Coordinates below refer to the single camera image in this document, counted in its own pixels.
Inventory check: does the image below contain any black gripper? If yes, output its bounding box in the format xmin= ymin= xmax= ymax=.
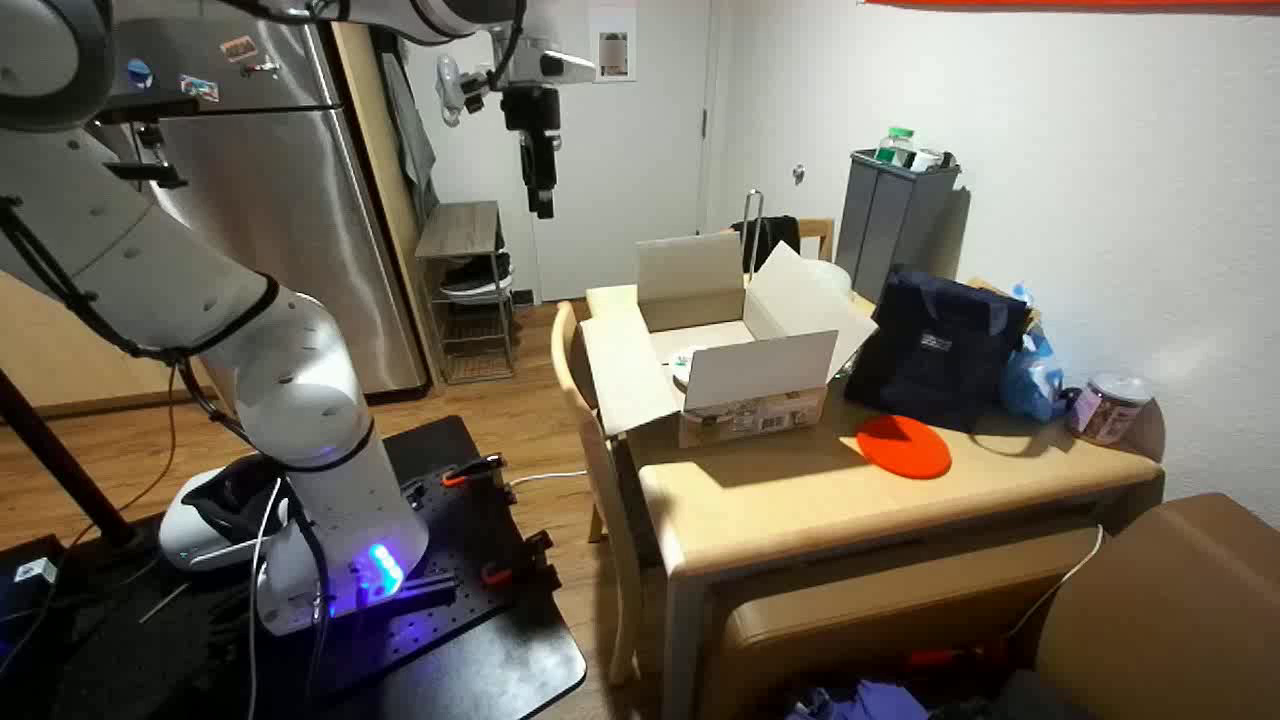
xmin=500 ymin=82 xmax=563 ymax=219

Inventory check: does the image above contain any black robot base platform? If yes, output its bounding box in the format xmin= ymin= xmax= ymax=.
xmin=0 ymin=410 xmax=591 ymax=720

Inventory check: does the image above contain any open cardboard box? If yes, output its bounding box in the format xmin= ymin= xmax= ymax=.
xmin=575 ymin=229 xmax=885 ymax=453

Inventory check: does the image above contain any wooden shelf stand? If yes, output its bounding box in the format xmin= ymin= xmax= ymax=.
xmin=413 ymin=194 xmax=520 ymax=384

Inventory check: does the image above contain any gray hanging garment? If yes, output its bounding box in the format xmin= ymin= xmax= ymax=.
xmin=382 ymin=48 xmax=439 ymax=229

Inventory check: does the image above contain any wooden slat-back chair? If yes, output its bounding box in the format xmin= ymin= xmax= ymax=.
xmin=547 ymin=297 xmax=653 ymax=690

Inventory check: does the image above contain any stainless steel refrigerator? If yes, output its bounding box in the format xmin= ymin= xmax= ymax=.
xmin=94 ymin=0 xmax=434 ymax=399

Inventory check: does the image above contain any black jacket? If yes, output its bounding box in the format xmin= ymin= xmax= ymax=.
xmin=728 ymin=211 xmax=806 ymax=276

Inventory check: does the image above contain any wooden chair with jacket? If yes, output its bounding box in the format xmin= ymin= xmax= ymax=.
xmin=798 ymin=214 xmax=841 ymax=263

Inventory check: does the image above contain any red white fridge magnet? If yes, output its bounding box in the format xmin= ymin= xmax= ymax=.
xmin=218 ymin=30 xmax=264 ymax=72

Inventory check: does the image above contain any gray plastic bin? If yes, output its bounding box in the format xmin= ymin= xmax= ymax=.
xmin=838 ymin=144 xmax=967 ymax=303

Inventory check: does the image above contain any green capped item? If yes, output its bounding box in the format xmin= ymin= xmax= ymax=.
xmin=876 ymin=125 xmax=927 ymax=173

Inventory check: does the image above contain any light wooden table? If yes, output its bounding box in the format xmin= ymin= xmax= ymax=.
xmin=618 ymin=384 xmax=1171 ymax=720

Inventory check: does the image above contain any navy fabric bag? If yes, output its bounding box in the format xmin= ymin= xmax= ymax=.
xmin=845 ymin=266 xmax=1038 ymax=433

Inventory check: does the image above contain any orange plastic lid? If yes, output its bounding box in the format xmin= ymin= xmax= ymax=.
xmin=851 ymin=410 xmax=955 ymax=482

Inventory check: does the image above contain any white rounded device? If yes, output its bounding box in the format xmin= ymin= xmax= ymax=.
xmin=155 ymin=455 xmax=291 ymax=576

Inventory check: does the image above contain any brown padded bench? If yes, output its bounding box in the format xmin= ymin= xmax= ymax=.
xmin=698 ymin=521 xmax=1112 ymax=720

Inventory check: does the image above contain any blue plastic bag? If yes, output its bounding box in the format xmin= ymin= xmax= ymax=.
xmin=997 ymin=281 xmax=1073 ymax=427

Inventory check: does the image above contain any black tripod pole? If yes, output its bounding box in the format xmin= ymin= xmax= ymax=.
xmin=0 ymin=371 xmax=139 ymax=552

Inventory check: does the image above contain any purple cloth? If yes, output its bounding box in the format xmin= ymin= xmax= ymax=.
xmin=784 ymin=674 xmax=933 ymax=720

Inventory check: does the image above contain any pink round container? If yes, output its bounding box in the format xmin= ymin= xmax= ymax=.
xmin=1070 ymin=371 xmax=1159 ymax=449

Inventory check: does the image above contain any small framed wall photo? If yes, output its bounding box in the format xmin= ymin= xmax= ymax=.
xmin=595 ymin=28 xmax=637 ymax=82

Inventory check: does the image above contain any metal wire stand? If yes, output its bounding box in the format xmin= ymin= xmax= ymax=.
xmin=740 ymin=186 xmax=771 ymax=281

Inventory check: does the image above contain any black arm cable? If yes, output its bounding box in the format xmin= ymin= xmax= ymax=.
xmin=0 ymin=194 xmax=285 ymax=369

